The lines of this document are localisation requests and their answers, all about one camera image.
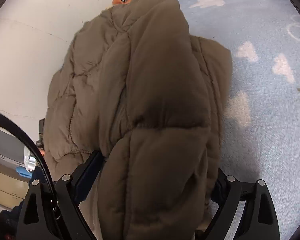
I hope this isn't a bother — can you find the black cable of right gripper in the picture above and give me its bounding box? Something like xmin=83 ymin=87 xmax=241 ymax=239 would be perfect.
xmin=0 ymin=107 xmax=57 ymax=205

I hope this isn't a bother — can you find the brown quilted puffer jacket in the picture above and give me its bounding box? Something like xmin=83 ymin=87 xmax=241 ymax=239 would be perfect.
xmin=43 ymin=0 xmax=232 ymax=239

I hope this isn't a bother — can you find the beige drawer cabinet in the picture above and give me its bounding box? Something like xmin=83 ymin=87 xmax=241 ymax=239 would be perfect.
xmin=0 ymin=164 xmax=29 ymax=209

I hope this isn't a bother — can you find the light blue bed sheet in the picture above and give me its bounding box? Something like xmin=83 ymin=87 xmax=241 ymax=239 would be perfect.
xmin=179 ymin=0 xmax=300 ymax=239

